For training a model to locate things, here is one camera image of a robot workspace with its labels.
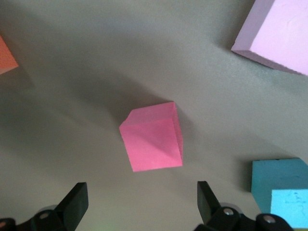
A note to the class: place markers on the red foam cube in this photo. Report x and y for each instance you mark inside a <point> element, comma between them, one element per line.
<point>151,144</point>

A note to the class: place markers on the orange foam cube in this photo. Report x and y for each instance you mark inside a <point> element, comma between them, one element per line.
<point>7,57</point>

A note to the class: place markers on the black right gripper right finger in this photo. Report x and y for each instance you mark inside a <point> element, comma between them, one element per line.
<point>207,204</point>

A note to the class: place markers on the pink foam cube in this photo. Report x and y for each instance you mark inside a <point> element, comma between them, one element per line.
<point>279,33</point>

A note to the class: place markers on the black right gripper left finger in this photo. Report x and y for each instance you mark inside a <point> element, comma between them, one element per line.
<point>74,202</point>

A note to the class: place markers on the blue foam cube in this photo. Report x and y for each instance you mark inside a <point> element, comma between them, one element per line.
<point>276,175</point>

